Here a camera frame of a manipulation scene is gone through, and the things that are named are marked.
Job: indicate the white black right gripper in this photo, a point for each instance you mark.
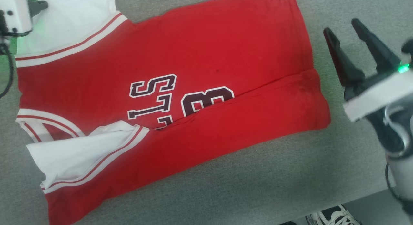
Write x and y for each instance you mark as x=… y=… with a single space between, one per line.
x=377 y=92

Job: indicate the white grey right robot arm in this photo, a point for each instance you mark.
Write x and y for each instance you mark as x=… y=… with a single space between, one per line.
x=403 y=173

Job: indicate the white and black sneaker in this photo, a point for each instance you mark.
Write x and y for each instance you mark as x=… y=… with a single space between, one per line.
x=332 y=217

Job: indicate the red and white jersey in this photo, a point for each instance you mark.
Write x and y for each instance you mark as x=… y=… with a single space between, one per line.
x=209 y=57

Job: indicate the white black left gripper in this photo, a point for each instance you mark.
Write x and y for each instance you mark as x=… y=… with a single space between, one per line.
x=16 y=12

